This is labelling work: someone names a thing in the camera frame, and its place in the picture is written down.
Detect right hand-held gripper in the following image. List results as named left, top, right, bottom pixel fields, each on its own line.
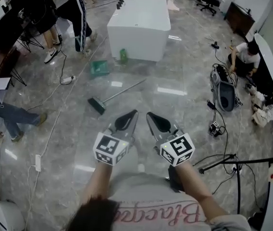
left=146, top=112, right=196, bottom=167

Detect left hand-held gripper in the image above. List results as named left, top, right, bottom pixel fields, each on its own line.
left=92, top=109, right=140, bottom=166

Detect green broom with metal handle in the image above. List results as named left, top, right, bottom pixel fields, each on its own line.
left=87, top=78, right=147, bottom=116

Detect person's right forearm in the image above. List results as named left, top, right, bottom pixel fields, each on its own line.
left=167, top=161, right=228, bottom=223

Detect person's left forearm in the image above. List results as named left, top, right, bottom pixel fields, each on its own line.
left=78, top=161, right=118, bottom=204

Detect spare hand-held gripper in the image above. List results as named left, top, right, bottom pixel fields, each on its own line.
left=208, top=121, right=225, bottom=138

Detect person's pale printed t-shirt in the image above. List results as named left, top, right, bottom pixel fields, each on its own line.
left=107, top=172, right=250, bottom=231

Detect green cleaner bottle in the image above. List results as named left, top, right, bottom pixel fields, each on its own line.
left=119, top=48, right=129, bottom=64

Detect beige tote bag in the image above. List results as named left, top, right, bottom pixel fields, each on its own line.
left=251, top=109, right=269, bottom=128

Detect white rectangular bathtub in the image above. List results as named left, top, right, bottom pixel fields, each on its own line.
left=106, top=0, right=172, bottom=62

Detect black oval tub white rim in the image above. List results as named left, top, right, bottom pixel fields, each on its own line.
left=246, top=32, right=273, bottom=101

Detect dark wooden cabinet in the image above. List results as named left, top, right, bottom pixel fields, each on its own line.
left=224, top=1, right=256, bottom=39

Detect brown table with hairpin legs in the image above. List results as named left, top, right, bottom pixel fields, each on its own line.
left=0, top=46, right=28, bottom=87

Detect black office chair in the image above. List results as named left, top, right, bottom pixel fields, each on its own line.
left=196, top=0, right=221, bottom=16

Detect white round appliance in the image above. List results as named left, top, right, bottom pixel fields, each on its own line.
left=0, top=200, right=25, bottom=231

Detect black desk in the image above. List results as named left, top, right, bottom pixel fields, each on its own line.
left=0, top=7, right=46, bottom=54

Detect green long-handled dustpan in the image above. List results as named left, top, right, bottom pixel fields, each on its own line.
left=74, top=34, right=110, bottom=79

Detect long white cable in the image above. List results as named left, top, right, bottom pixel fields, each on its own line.
left=27, top=36, right=108, bottom=226

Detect black power cable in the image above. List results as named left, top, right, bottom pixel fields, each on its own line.
left=54, top=34, right=67, bottom=86

